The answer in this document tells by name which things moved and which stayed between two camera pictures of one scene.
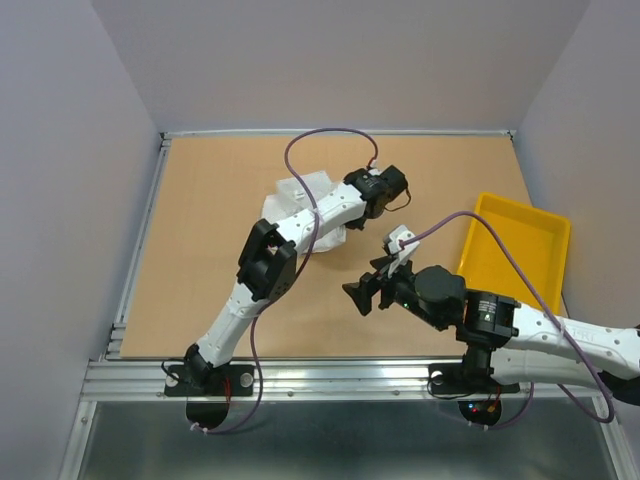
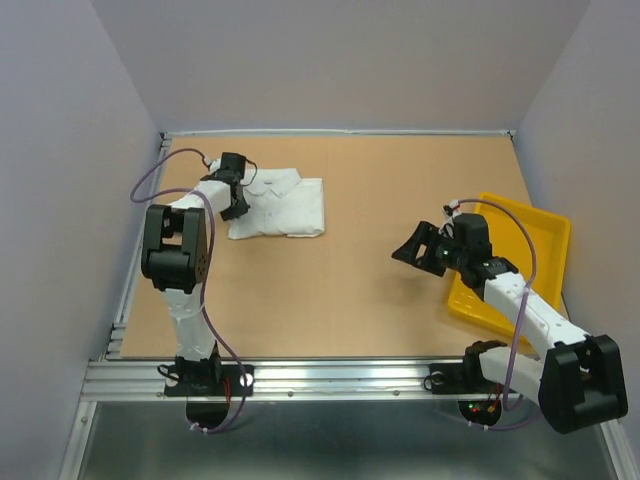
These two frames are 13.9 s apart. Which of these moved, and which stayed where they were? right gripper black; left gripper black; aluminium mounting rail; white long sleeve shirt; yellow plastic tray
Moved: right gripper black; white long sleeve shirt; left gripper black
Stayed: aluminium mounting rail; yellow plastic tray
